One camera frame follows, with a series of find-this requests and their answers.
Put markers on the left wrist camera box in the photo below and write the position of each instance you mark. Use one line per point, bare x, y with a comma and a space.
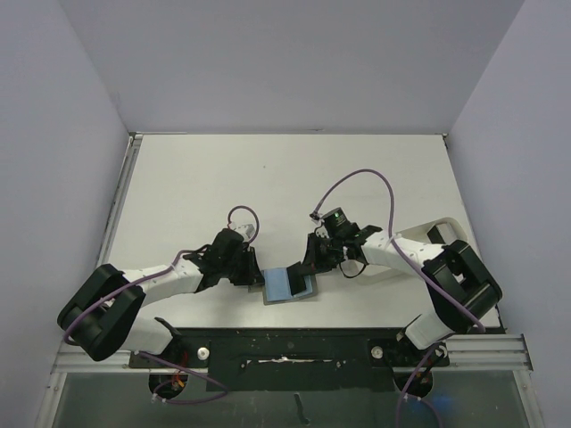
247, 231

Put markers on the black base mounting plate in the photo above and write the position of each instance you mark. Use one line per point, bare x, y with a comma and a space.
303, 359

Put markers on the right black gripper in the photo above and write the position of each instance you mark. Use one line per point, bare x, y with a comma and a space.
313, 254

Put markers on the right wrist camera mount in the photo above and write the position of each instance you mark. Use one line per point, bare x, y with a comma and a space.
317, 220

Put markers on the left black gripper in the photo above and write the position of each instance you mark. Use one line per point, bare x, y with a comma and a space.
252, 275

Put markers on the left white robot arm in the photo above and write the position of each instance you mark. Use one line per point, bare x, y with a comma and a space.
103, 317

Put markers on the grey card holder wallet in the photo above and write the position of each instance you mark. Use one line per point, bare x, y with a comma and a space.
277, 290

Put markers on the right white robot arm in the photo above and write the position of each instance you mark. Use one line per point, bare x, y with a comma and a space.
461, 288

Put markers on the white plastic tray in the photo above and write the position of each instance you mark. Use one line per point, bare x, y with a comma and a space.
407, 250

